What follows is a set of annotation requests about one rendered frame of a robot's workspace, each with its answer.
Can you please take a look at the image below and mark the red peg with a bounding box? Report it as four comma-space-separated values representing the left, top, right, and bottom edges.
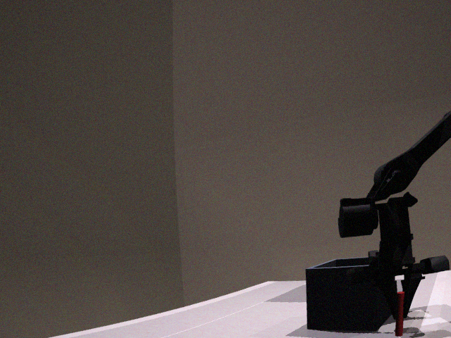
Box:
395, 292, 404, 337

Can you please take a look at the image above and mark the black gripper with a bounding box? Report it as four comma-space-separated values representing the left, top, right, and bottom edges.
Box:
345, 229, 450, 320

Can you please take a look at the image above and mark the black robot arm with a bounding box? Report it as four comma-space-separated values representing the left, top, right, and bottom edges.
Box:
338, 111, 451, 238

